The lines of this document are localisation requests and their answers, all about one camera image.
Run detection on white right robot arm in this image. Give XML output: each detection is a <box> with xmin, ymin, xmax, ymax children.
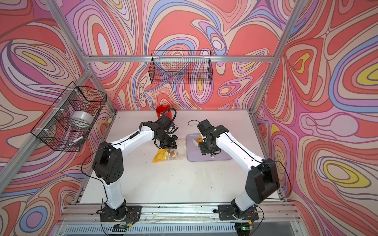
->
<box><xmin>197</xmin><ymin>120</ymin><xmax>281</xmax><ymax>219</ymax></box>

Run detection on lavender plastic tray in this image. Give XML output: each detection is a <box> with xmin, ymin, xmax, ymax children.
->
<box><xmin>186</xmin><ymin>133</ymin><xmax>232</xmax><ymax>162</ymax></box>

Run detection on black wire basket on wall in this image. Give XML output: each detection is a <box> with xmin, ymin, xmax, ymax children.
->
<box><xmin>148</xmin><ymin>50</ymin><xmax>213</xmax><ymax>85</ymax></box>
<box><xmin>30</xmin><ymin>82</ymin><xmax>107</xmax><ymax>152</ymax></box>

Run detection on red cup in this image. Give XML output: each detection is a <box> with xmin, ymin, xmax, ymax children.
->
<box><xmin>156</xmin><ymin>105</ymin><xmax>173</xmax><ymax>119</ymax></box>

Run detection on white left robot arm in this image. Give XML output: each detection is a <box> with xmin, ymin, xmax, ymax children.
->
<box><xmin>92</xmin><ymin>116</ymin><xmax>178</xmax><ymax>221</ymax></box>

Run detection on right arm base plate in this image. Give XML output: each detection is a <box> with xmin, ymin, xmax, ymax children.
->
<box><xmin>213</xmin><ymin>204</ymin><xmax>259</xmax><ymax>222</ymax></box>

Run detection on black wire basket on left wall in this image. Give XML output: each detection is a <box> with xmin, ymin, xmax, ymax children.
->
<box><xmin>30</xmin><ymin>82</ymin><xmax>107</xmax><ymax>152</ymax></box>

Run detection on black wire basket on back wall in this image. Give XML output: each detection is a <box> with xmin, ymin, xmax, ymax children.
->
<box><xmin>148</xmin><ymin>50</ymin><xmax>213</xmax><ymax>85</ymax></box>

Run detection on metal tongs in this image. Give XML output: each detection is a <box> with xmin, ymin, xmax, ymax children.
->
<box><xmin>192</xmin><ymin>139</ymin><xmax>215</xmax><ymax>158</ymax></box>

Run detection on aluminium corner frame post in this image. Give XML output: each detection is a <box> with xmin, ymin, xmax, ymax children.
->
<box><xmin>249</xmin><ymin>0</ymin><xmax>308</xmax><ymax>115</ymax></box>

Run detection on clear resealable bag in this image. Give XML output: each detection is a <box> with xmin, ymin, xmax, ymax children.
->
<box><xmin>153</xmin><ymin>139</ymin><xmax>187</xmax><ymax>163</ymax></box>

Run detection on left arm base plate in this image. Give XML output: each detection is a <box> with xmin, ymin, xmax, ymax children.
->
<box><xmin>97</xmin><ymin>205</ymin><xmax>142</xmax><ymax>223</ymax></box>

